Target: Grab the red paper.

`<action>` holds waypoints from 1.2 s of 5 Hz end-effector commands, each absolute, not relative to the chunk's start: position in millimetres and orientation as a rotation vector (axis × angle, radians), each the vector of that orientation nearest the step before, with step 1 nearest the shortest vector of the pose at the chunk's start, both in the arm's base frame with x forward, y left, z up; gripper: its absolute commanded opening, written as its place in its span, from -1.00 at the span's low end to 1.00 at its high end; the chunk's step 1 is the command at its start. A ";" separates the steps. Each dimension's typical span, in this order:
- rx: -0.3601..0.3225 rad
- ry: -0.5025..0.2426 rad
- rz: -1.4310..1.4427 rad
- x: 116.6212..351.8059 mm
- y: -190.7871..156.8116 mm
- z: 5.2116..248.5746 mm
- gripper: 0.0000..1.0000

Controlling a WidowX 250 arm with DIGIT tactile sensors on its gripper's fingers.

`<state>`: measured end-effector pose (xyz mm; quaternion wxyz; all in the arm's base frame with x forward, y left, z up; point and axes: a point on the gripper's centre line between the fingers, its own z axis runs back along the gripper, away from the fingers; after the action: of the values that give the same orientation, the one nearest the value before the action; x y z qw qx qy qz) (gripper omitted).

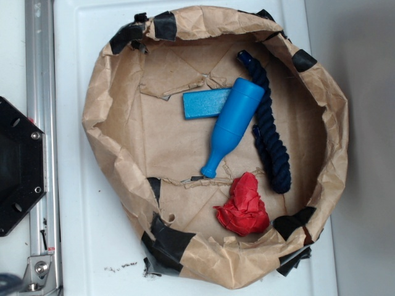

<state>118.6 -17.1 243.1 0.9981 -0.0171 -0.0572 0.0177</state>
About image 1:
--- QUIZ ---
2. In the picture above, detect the aluminium rail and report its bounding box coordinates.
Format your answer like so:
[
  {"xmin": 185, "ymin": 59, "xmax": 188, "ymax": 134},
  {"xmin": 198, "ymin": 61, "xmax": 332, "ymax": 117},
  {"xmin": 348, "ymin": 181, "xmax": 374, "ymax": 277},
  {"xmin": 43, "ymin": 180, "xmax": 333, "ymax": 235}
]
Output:
[{"xmin": 25, "ymin": 1, "xmax": 63, "ymax": 295}]

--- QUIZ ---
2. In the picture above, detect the blue plastic bottle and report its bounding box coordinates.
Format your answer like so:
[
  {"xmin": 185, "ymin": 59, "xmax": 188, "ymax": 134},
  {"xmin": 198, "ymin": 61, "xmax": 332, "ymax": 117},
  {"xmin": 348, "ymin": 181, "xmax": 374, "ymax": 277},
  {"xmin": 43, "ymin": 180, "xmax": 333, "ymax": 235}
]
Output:
[{"xmin": 201, "ymin": 78, "xmax": 265, "ymax": 178}]

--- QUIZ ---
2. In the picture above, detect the metal corner bracket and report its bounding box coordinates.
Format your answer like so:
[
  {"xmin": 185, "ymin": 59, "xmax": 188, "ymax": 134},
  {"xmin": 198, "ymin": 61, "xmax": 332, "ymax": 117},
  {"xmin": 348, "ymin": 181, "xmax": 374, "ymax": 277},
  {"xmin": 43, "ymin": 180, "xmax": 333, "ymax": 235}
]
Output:
[{"xmin": 19, "ymin": 255, "xmax": 56, "ymax": 295}]

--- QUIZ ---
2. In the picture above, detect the crumpled red paper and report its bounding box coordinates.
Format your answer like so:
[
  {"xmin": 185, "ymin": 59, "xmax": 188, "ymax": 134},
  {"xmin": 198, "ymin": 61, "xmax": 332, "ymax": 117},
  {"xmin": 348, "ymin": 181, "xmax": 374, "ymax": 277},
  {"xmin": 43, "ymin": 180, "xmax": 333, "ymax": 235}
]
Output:
[{"xmin": 214, "ymin": 172, "xmax": 270, "ymax": 237}]

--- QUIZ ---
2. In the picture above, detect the blue foam block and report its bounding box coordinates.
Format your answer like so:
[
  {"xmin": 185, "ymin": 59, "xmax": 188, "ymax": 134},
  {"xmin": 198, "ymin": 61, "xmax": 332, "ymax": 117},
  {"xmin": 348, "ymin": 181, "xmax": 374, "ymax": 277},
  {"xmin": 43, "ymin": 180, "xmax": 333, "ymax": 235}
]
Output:
[{"xmin": 182, "ymin": 88, "xmax": 231, "ymax": 120}]

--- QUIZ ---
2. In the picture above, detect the dark blue rope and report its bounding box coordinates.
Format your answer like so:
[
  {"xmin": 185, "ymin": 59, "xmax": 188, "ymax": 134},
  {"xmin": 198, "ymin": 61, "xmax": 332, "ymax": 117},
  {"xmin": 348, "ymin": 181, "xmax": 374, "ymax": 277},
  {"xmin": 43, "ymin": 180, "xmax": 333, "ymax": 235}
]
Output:
[{"xmin": 236, "ymin": 50, "xmax": 292, "ymax": 195}]

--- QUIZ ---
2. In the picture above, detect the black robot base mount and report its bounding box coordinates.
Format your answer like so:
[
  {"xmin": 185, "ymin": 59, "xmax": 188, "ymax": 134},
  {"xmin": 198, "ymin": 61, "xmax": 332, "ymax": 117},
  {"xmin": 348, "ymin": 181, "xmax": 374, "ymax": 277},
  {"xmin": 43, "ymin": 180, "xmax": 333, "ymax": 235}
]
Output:
[{"xmin": 1, "ymin": 97, "xmax": 46, "ymax": 237}]

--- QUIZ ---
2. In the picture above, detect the brown paper bin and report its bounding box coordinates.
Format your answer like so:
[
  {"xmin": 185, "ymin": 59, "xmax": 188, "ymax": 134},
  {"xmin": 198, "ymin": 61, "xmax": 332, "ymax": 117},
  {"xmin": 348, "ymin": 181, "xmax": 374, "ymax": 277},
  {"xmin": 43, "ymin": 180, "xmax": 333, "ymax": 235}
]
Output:
[{"xmin": 82, "ymin": 6, "xmax": 349, "ymax": 289}]

